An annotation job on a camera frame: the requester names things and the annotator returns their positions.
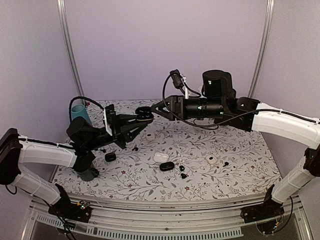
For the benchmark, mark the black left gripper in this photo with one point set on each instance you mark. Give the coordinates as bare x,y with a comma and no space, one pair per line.
121,130

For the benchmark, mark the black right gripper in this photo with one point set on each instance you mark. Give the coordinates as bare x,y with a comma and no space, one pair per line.
176,103

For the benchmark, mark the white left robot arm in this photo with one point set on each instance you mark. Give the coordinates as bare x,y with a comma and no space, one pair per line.
17,150

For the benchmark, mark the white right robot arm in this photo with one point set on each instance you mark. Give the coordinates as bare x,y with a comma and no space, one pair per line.
218,101

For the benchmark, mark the white closed earbud case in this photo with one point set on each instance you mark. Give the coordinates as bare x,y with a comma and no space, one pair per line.
150,136

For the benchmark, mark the black square earbud case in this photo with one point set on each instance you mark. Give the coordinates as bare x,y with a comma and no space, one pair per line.
110,157

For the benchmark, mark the white open earbud case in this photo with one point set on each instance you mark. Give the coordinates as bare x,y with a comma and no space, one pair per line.
160,157

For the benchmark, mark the black oval earbud case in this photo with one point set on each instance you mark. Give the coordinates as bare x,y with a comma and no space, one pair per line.
166,166

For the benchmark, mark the teal cup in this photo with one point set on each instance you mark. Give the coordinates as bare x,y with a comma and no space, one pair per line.
80,111

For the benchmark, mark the black mug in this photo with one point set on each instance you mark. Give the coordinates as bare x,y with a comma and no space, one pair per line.
89,174

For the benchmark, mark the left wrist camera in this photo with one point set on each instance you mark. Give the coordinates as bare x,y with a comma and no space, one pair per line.
108,115

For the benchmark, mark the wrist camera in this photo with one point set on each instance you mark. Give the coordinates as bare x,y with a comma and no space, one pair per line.
179,82
108,115

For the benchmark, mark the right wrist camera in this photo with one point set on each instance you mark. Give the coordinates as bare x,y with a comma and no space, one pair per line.
179,82

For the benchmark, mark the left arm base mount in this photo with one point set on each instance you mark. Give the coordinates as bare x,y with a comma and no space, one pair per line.
64,208

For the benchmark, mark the aluminium front rail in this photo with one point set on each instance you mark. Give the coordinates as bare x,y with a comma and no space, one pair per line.
180,220

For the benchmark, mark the left aluminium corner post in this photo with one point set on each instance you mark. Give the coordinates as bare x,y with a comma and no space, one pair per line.
62,13

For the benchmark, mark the aluminium corner post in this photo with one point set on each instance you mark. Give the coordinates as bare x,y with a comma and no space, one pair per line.
62,13
267,25

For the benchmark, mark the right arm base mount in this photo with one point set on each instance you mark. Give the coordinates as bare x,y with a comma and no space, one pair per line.
267,209

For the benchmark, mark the right aluminium corner post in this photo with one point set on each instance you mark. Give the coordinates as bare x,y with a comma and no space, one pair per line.
267,25

